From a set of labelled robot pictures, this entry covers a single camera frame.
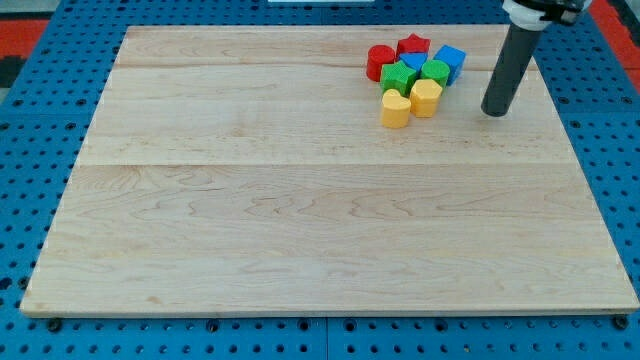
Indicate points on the light wooden board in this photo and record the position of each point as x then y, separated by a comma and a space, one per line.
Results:
242, 171

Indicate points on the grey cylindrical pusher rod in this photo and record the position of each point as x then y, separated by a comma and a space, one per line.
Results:
513, 60

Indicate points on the blue cube block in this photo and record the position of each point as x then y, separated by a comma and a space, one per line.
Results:
454, 58

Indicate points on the yellow heart block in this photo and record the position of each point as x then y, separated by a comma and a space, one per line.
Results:
395, 109

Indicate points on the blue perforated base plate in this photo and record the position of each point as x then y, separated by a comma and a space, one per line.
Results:
48, 109

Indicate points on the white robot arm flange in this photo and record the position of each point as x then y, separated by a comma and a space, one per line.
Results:
536, 15

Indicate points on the red star block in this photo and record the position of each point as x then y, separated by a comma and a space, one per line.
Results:
413, 43

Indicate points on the green star block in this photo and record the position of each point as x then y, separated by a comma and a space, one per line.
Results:
397, 76

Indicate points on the red cylinder block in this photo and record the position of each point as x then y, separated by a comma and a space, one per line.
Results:
378, 56

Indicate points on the small blue block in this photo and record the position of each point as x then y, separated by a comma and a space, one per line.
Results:
414, 61

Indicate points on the yellow hexagon block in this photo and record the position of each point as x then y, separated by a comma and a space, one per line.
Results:
424, 97

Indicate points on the green cylinder block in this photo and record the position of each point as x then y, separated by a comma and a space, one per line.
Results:
436, 70

